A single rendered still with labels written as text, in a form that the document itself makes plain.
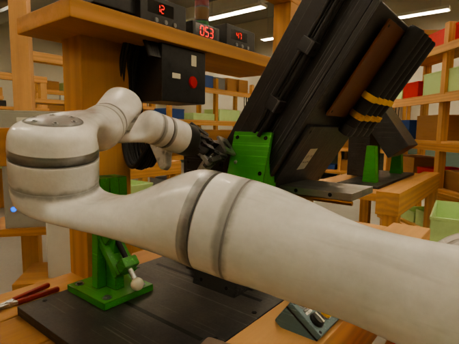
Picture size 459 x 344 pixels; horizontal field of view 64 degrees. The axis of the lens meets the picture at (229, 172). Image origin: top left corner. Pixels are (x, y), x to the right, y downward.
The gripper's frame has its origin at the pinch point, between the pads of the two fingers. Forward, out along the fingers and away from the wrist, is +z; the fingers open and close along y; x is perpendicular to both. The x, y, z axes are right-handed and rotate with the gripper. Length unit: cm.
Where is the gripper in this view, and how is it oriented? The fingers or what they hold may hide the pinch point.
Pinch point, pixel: (218, 151)
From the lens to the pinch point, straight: 94.8
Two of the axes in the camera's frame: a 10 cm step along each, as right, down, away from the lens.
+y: -4.1, -7.7, 4.9
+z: 6.0, 1.8, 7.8
